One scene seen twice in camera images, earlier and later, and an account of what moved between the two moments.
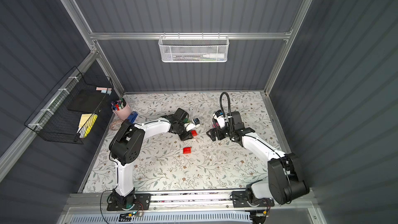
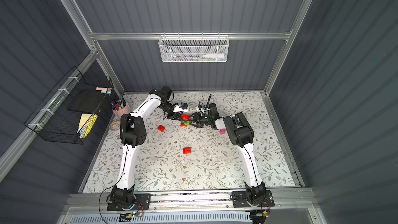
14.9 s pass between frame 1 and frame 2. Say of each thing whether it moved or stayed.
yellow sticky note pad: stayed
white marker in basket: stayed
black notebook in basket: stayed
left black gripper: moved
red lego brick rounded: stayed
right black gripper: moved
